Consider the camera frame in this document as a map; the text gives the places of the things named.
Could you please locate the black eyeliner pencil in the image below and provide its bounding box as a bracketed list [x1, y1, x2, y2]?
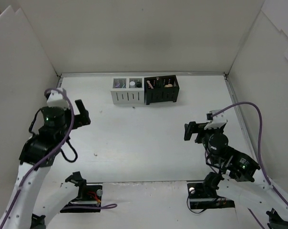
[155, 77, 161, 88]

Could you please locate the pink makeup applicator stick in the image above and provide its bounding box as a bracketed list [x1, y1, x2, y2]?
[146, 80, 154, 89]

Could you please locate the green white tube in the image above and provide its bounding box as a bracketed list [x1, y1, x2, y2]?
[130, 81, 135, 88]

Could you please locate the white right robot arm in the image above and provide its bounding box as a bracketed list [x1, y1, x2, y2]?
[184, 122, 288, 229]

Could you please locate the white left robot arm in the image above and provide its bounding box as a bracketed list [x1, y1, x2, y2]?
[0, 100, 91, 229]

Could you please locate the black slotted organizer box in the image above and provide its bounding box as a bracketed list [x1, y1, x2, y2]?
[144, 75, 180, 105]

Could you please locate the white slotted organizer box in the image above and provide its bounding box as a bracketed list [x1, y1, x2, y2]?
[111, 77, 144, 104]

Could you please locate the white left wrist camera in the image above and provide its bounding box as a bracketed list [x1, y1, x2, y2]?
[44, 88, 71, 110]

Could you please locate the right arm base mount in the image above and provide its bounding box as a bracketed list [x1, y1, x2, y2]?
[186, 181, 235, 214]

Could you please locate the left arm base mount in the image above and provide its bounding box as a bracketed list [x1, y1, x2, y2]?
[60, 183, 103, 213]

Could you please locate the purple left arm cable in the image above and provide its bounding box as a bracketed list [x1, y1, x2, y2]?
[2, 88, 118, 229]

